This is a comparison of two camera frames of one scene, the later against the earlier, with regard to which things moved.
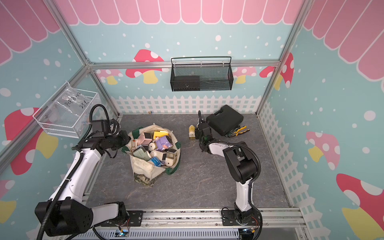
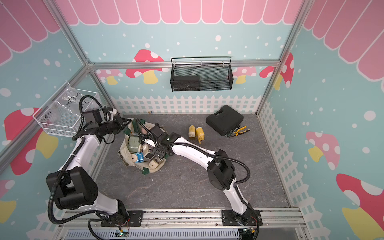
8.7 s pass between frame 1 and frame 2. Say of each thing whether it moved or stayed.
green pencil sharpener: moved
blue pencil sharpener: moved
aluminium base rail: stayed
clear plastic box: stayed
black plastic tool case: stayed
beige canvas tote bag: moved
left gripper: moved
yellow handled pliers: stayed
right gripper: moved
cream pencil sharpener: moved
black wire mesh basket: stayed
